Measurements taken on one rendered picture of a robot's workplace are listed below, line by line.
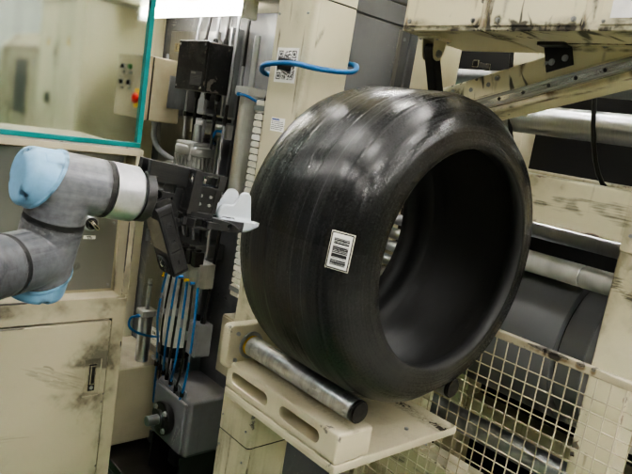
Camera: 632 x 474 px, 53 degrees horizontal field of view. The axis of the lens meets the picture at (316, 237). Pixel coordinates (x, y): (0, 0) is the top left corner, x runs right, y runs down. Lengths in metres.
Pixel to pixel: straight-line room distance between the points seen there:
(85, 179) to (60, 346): 0.88
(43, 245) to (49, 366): 0.86
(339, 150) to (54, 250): 0.47
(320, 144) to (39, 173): 0.48
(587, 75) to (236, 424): 1.11
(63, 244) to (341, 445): 0.62
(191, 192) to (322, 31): 0.64
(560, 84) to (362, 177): 0.60
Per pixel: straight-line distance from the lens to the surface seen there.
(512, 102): 1.53
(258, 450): 1.62
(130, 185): 0.85
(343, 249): 0.99
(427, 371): 1.23
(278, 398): 1.30
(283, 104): 1.44
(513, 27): 1.40
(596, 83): 1.44
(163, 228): 0.90
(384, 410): 1.46
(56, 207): 0.83
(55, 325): 1.63
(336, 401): 1.21
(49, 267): 0.83
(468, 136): 1.15
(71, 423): 1.76
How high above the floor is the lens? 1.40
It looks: 10 degrees down
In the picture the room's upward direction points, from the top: 9 degrees clockwise
